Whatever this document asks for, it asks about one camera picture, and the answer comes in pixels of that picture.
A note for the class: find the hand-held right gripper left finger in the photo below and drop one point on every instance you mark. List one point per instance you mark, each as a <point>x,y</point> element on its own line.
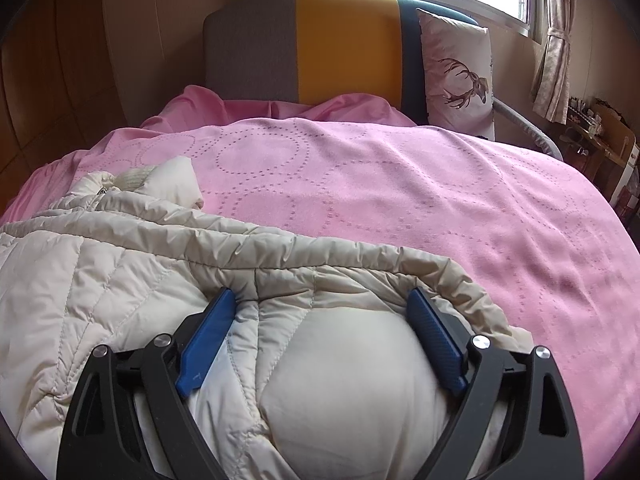
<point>210,335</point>

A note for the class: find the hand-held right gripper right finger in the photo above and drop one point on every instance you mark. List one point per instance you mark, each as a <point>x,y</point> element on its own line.
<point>435,340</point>

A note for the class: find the cream quilted puffer jacket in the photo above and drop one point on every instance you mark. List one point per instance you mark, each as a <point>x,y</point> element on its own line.
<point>125,280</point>

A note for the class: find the pink circle-patterned blanket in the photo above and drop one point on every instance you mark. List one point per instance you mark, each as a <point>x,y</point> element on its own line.
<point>400,190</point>

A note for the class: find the pink smooth bed sheet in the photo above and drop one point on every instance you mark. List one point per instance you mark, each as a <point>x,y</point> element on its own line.
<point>280,110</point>

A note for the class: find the wooden desk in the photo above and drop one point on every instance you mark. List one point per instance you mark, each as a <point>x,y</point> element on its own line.
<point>615,145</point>

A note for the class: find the white deer print pillow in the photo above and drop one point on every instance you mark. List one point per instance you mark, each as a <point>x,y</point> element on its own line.
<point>460,75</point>

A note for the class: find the row of small bottles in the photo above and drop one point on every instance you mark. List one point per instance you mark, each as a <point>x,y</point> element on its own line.
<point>585,115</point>

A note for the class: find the pink starfish print curtain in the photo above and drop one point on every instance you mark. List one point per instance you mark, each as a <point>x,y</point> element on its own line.
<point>552,70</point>

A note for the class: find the brown wooden wardrobe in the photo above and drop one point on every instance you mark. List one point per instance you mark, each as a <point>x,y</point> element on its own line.
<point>45,85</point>

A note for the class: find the grey yellow blue headboard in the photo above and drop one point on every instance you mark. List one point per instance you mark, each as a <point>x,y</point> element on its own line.
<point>345,50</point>

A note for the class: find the grey bed rail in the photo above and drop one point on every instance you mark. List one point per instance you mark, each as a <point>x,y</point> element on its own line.
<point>530,127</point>

